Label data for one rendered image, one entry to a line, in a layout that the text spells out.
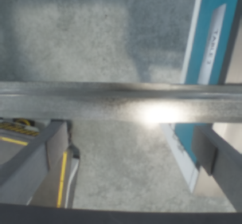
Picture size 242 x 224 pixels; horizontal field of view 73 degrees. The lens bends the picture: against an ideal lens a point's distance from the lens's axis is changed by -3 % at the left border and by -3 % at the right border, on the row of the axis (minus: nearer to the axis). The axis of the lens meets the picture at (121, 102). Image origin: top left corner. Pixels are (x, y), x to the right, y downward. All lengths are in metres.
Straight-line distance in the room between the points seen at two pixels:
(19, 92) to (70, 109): 0.09
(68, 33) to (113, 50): 0.28
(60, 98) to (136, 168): 1.05
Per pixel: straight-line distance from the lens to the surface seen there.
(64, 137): 0.16
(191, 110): 0.28
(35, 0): 1.17
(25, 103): 0.30
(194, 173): 0.39
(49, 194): 1.06
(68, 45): 1.06
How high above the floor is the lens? 1.01
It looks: 74 degrees down
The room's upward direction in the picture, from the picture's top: 173 degrees counter-clockwise
